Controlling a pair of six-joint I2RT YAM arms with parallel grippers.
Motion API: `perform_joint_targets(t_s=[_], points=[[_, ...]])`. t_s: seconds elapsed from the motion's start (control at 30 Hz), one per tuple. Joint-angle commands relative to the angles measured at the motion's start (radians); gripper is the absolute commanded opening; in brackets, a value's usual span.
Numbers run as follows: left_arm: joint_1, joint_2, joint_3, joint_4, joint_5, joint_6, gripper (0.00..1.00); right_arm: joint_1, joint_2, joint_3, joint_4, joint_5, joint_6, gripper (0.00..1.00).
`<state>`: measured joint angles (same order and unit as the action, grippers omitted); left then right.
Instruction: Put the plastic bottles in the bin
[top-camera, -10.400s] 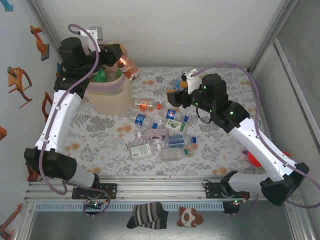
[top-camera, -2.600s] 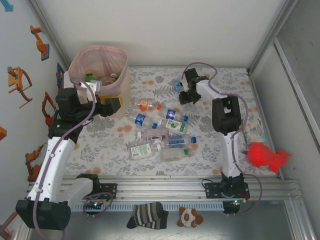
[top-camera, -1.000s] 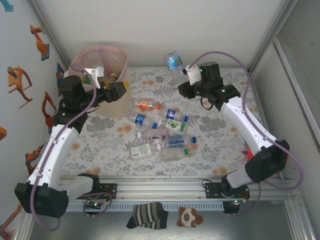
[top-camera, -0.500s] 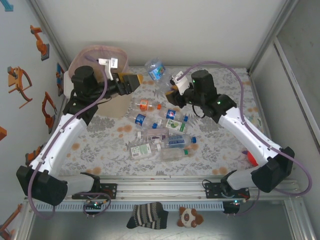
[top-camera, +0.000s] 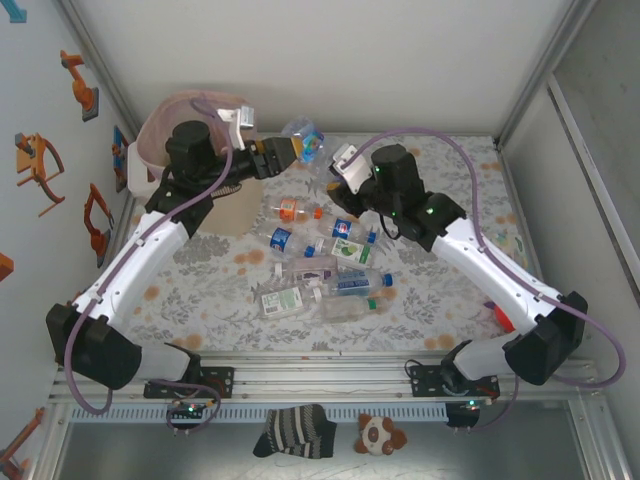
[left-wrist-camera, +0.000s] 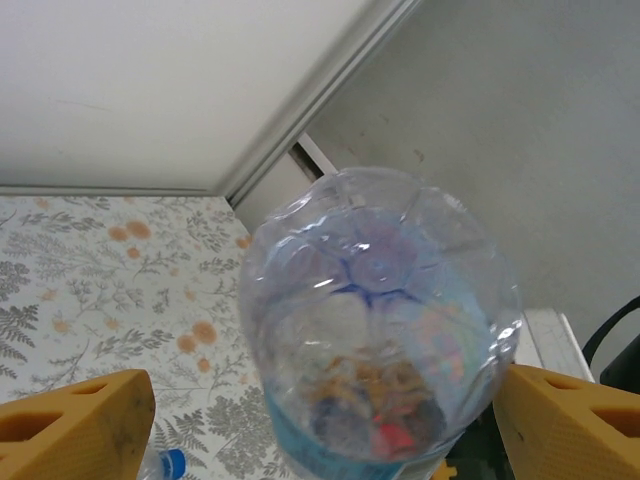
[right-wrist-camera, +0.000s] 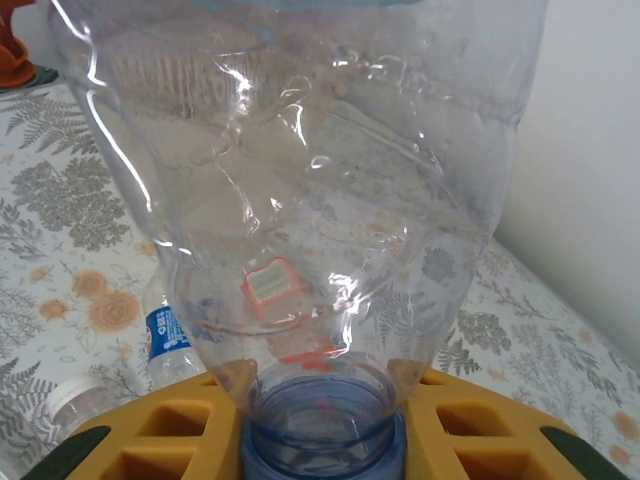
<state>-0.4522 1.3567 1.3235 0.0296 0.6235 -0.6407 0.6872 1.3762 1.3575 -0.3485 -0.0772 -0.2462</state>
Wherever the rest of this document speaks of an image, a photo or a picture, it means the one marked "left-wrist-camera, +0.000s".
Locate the Pepsi bottle blue cap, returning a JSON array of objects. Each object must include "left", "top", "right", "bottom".
[{"left": 137, "top": 447, "right": 189, "bottom": 480}]

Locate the aluminium frame post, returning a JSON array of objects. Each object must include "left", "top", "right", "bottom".
[{"left": 219, "top": 0, "right": 426, "bottom": 206}]

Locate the floral tablecloth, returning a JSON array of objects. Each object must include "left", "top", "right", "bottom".
[{"left": 0, "top": 194, "right": 301, "bottom": 480}]

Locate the clear bottle cyan label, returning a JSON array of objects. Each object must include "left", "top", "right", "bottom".
[{"left": 237, "top": 167, "right": 524, "bottom": 480}]

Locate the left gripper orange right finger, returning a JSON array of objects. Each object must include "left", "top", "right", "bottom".
[{"left": 492, "top": 363, "right": 640, "bottom": 480}]

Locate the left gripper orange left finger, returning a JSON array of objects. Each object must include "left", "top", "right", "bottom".
[{"left": 0, "top": 368, "right": 157, "bottom": 480}]

